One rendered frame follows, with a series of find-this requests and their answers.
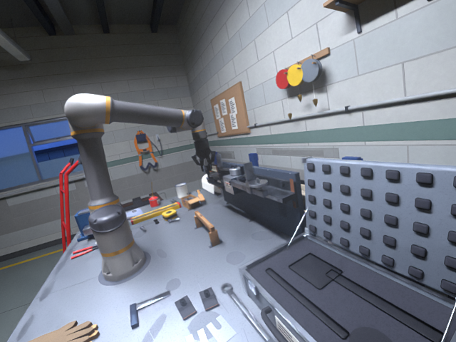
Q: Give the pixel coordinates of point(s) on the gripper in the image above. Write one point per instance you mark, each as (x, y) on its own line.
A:
(201, 147)

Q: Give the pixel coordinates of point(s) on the grey target disc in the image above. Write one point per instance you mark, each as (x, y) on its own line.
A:
(259, 184)

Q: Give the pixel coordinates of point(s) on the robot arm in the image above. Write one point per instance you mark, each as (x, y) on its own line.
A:
(107, 178)

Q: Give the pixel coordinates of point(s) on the orange stop tab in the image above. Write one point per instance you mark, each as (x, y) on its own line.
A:
(291, 186)

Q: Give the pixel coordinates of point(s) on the red round disc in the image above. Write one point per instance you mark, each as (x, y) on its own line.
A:
(282, 79)

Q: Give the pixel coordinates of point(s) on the yellow round disc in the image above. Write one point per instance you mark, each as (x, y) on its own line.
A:
(295, 75)

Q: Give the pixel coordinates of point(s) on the blue bench vise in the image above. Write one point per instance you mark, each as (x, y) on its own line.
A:
(83, 226)

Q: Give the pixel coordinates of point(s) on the grey round knob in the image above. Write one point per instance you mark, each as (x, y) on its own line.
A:
(234, 171)

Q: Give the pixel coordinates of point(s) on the white tin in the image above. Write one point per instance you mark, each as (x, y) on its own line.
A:
(182, 190)

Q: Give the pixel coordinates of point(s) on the cardboard box of bolts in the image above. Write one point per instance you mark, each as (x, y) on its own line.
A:
(189, 201)

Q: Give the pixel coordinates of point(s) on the cork notice board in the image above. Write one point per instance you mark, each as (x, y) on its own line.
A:
(229, 108)

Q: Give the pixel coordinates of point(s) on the orange safety harness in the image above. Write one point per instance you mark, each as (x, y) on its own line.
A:
(142, 149)

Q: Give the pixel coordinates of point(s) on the yellow black tape measure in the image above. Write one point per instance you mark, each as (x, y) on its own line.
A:
(169, 214)

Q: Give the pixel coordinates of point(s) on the red tin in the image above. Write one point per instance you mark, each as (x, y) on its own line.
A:
(154, 201)

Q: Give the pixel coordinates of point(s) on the small grey metal piece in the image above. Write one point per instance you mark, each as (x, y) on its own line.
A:
(174, 219)

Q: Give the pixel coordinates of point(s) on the orange wooden stand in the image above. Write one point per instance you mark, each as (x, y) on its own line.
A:
(208, 228)

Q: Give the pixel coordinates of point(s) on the yellow spirit level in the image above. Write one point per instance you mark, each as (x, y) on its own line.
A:
(153, 213)

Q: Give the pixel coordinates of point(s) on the black pad on plate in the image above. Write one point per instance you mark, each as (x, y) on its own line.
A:
(184, 308)
(208, 298)

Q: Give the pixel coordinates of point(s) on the steel wrench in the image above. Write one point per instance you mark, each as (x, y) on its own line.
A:
(246, 313)

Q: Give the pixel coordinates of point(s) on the wooden peg rack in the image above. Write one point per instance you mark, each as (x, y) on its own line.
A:
(320, 54)

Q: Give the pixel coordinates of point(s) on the clear shim sheet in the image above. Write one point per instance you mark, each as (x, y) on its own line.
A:
(213, 327)

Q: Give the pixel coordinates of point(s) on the blue window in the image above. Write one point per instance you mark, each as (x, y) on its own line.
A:
(35, 153)

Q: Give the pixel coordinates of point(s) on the grey open tool case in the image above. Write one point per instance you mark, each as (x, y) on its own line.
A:
(356, 249)

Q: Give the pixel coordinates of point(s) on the tan work glove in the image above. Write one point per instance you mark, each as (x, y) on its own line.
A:
(75, 331)

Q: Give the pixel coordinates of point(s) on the ceiling light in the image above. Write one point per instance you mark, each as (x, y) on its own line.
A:
(12, 44)

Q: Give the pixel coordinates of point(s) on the grey round wall disc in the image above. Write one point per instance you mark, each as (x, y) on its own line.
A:
(311, 70)

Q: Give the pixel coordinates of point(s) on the red tube frame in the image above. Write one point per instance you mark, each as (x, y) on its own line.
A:
(65, 206)

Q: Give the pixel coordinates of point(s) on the dark wall pipe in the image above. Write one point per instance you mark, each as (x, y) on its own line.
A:
(356, 107)

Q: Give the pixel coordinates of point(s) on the wooden wall shelf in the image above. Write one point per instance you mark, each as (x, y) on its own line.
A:
(342, 4)

